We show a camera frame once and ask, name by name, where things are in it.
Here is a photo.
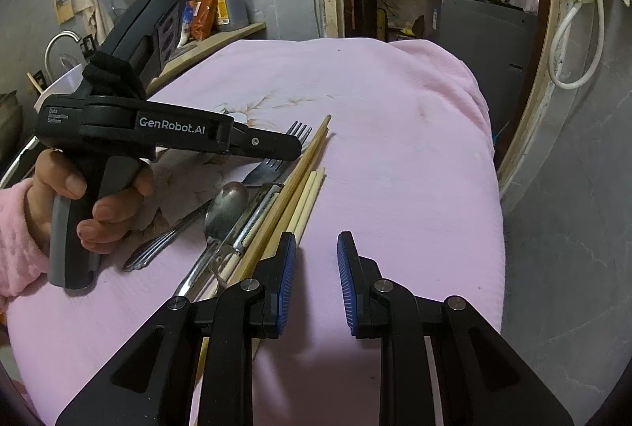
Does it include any hanging beige towel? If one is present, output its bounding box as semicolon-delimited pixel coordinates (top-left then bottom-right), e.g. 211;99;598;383
74;0;113;45

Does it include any wooden chopstick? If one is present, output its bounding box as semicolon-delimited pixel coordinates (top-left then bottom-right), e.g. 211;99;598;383
256;170;318;358

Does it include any orange spice bag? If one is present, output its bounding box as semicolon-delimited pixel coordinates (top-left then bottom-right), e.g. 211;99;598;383
191;0;218;42

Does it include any dark grey cabinet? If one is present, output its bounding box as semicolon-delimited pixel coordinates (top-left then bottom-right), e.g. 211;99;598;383
429;0;538;136

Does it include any person left hand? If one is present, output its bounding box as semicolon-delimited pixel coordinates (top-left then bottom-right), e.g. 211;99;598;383
24;149;156;256

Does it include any pale chopstick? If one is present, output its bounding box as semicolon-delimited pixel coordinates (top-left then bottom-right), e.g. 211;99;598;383
293;167;325;244

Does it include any small steel spoon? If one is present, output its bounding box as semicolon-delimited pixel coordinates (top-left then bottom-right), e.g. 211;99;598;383
173;182;248;301

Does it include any steel fork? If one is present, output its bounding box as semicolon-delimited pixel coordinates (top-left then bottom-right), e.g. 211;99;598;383
122;120;313;272

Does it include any white hose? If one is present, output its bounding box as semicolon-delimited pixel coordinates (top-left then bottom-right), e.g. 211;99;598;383
546;0;608;91

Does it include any steel kitchen faucet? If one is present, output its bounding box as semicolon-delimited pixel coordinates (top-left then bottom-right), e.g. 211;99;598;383
44;30;85;83

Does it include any pink floral cloth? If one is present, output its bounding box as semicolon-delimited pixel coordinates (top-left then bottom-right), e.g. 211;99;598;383
6;39;506;425

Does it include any white plastic utensil holder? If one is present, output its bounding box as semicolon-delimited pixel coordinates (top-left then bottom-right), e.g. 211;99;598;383
33;63;85;112

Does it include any wooden chopstick diagonal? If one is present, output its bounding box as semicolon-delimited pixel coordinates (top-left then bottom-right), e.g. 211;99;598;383
194;113;333;388

